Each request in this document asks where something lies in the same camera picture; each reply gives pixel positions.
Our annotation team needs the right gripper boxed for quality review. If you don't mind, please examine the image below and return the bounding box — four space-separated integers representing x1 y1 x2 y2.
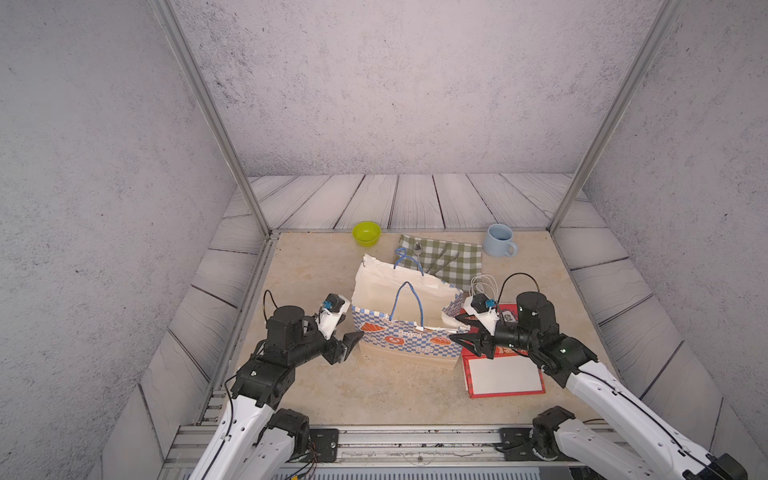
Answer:
449 311 538 360

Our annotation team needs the blue checkered paper bag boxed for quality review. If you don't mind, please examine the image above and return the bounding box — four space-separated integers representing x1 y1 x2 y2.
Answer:
349 254 469 369

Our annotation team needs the red paper gift bag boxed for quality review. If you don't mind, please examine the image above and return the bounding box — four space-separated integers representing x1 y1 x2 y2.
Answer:
460 302 547 400

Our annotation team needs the white Happy Every Day bag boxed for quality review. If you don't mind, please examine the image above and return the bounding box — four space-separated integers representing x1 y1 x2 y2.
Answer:
462 274 503 398

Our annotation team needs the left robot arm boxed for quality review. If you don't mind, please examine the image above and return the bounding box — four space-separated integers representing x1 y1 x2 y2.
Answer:
191 294 364 479

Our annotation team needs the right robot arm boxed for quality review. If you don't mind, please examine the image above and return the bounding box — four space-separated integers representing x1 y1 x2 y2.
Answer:
450 291 748 479

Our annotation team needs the green checkered cloth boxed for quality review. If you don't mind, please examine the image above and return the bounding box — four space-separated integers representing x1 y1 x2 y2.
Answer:
395 235 482 291

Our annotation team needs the metal fork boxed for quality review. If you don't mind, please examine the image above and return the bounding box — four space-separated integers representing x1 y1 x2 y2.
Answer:
428 244 462 276

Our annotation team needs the light blue mug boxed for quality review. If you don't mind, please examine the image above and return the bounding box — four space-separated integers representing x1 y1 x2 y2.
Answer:
482 224 519 258

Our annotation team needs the green plastic bowl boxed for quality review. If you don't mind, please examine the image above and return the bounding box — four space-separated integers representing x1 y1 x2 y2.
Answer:
352 221 382 247

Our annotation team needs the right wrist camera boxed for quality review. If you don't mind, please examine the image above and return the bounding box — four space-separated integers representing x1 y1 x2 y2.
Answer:
463 293 500 336

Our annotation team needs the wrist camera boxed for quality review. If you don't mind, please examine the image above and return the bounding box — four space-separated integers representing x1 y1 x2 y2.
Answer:
317 293 350 340
463 293 500 336

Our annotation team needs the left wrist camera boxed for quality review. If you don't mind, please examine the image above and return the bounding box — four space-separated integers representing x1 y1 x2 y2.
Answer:
317 293 350 340

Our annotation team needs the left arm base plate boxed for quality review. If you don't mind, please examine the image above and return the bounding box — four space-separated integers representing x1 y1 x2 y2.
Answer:
299 428 340 464

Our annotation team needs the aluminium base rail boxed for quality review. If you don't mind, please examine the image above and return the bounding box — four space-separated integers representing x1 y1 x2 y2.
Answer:
165 381 630 479

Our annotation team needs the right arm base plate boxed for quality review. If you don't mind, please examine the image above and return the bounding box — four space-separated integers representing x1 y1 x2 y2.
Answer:
494 427 536 462

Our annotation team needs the right frame post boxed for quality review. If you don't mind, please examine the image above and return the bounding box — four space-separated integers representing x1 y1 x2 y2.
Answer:
547 0 683 235

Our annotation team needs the frame post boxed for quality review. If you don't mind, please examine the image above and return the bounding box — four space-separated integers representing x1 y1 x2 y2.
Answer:
547 0 683 235
150 0 272 237

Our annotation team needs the left frame post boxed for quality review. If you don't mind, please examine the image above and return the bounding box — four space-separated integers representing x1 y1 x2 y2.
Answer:
150 0 272 237

